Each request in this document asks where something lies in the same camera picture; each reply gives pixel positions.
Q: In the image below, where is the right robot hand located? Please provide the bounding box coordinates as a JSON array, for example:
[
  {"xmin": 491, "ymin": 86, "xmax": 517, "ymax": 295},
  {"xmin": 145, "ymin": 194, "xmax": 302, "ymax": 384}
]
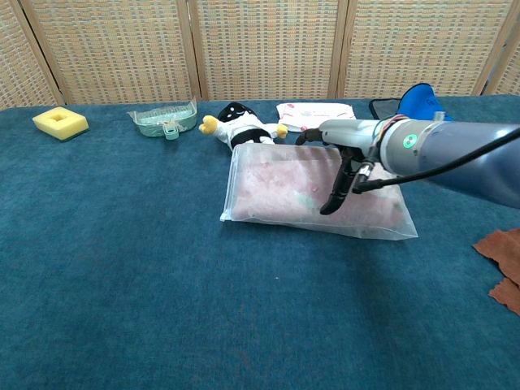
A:
[{"xmin": 295, "ymin": 117, "xmax": 385, "ymax": 215}]

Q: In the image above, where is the transparent plastic zip bag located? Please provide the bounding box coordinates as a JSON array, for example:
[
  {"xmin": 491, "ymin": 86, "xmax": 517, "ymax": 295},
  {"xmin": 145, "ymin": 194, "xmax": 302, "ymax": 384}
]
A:
[{"xmin": 219, "ymin": 142, "xmax": 418, "ymax": 241}]

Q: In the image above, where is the white pink wet wipes pack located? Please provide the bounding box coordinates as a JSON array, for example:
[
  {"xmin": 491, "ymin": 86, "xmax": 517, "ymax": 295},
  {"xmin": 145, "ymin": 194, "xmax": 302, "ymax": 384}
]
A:
[{"xmin": 275, "ymin": 101, "xmax": 358, "ymax": 133}]

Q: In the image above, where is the blue mitt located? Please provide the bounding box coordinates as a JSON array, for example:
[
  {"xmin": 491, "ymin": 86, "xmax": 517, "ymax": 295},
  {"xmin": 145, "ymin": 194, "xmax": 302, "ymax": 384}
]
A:
[{"xmin": 396, "ymin": 83, "xmax": 455, "ymax": 123}]

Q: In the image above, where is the black white plush doll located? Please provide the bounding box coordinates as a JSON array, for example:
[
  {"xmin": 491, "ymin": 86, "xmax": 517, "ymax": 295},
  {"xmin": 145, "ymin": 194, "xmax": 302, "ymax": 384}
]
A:
[{"xmin": 197, "ymin": 102, "xmax": 290, "ymax": 152}]

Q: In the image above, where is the woven folding screen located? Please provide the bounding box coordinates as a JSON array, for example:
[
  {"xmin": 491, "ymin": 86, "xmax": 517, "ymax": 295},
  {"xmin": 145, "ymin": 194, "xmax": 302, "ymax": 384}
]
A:
[{"xmin": 0, "ymin": 0, "xmax": 520, "ymax": 111}]

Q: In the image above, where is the green transparent plastic container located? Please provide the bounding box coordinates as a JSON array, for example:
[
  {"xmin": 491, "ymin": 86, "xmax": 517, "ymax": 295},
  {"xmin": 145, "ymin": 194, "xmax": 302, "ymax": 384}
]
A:
[{"xmin": 127, "ymin": 97, "xmax": 199, "ymax": 142}]

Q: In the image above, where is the brown cloth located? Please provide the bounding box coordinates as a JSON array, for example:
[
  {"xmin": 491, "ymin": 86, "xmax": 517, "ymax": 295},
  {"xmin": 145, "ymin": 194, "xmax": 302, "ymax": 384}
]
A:
[{"xmin": 472, "ymin": 228, "xmax": 520, "ymax": 317}]

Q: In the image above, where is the teal table cover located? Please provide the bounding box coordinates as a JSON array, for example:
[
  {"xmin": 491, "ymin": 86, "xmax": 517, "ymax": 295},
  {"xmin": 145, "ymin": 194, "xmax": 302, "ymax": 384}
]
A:
[{"xmin": 0, "ymin": 95, "xmax": 520, "ymax": 390}]

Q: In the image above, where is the yellow sponge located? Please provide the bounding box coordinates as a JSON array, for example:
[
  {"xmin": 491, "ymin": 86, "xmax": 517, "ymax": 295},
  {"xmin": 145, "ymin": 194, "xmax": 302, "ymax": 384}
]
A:
[{"xmin": 32, "ymin": 106, "xmax": 90, "ymax": 143}]

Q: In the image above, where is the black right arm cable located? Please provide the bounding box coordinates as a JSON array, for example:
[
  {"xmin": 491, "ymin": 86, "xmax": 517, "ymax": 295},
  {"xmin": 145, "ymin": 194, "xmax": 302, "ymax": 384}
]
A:
[{"xmin": 351, "ymin": 133, "xmax": 520, "ymax": 194}]

